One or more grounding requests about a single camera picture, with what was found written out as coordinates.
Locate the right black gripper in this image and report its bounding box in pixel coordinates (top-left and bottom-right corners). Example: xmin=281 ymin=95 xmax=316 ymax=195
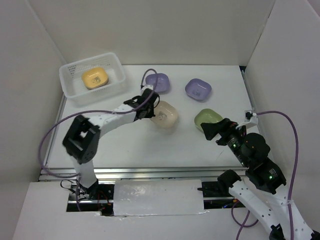
xmin=200 ymin=115 xmax=250 ymax=166

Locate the cream panda plate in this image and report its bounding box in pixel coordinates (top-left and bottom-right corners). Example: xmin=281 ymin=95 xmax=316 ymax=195
xmin=150 ymin=100 xmax=179 ymax=129

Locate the yellow panda plate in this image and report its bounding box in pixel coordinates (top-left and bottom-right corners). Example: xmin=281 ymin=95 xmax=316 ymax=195
xmin=81 ymin=67 xmax=109 ymax=90

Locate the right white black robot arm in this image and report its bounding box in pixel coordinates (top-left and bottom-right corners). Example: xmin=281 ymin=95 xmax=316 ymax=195
xmin=200 ymin=118 xmax=320 ymax=240

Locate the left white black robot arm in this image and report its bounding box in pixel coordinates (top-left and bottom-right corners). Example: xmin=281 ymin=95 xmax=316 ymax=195
xmin=62 ymin=86 xmax=160 ymax=200

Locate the white perforated plastic bin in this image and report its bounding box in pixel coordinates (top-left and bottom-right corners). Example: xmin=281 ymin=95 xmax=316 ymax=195
xmin=59 ymin=52 xmax=127 ymax=107

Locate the green panda plate right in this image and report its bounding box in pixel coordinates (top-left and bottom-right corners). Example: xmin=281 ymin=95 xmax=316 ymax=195
xmin=194 ymin=108 xmax=224 ymax=132

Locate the purple panda plate left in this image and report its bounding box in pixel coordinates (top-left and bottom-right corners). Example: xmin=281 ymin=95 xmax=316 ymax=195
xmin=145 ymin=73 xmax=171 ymax=94

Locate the purple panda plate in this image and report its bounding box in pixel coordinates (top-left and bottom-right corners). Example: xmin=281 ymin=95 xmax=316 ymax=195
xmin=145 ymin=73 xmax=171 ymax=94
xmin=184 ymin=78 xmax=212 ymax=102

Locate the purple panda plate right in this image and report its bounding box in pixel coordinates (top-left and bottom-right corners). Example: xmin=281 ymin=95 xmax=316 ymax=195
xmin=184 ymin=78 xmax=212 ymax=102

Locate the white foil covered panel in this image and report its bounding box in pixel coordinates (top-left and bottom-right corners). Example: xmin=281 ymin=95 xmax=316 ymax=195
xmin=113 ymin=179 xmax=205 ymax=217

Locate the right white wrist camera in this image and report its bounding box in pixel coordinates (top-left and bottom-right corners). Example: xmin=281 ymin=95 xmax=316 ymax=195
xmin=236 ymin=110 xmax=259 ymax=130

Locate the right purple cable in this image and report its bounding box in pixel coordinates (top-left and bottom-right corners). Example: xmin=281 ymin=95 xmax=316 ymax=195
xmin=231 ymin=110 xmax=300 ymax=240

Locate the aluminium rail frame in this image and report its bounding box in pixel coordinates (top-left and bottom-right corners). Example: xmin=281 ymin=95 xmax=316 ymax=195
xmin=45 ymin=65 xmax=252 ymax=183

